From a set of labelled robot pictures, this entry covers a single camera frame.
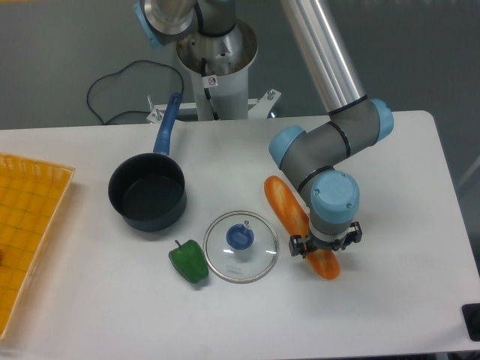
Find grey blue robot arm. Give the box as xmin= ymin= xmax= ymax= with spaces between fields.
xmin=134 ymin=1 xmax=394 ymax=256

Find glass pot lid blue knob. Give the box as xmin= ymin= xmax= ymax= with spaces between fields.
xmin=202 ymin=211 xmax=279 ymax=284

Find black cable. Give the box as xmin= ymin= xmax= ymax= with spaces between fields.
xmin=86 ymin=59 xmax=185 ymax=125

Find yellow plastic basket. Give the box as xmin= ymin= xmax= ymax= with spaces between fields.
xmin=1 ymin=153 xmax=75 ymax=339

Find black object at table corner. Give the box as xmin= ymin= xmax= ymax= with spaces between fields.
xmin=461 ymin=303 xmax=480 ymax=342

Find green bell pepper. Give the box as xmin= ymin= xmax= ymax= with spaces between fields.
xmin=169 ymin=239 xmax=209 ymax=284

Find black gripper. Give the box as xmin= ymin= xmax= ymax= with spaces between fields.
xmin=289 ymin=221 xmax=363 ymax=259

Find long orange baguette bread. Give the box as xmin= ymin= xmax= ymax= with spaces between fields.
xmin=264 ymin=175 xmax=341 ymax=280

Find dark saucepan blue handle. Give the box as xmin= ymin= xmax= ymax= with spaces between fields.
xmin=108 ymin=93 xmax=187 ymax=232

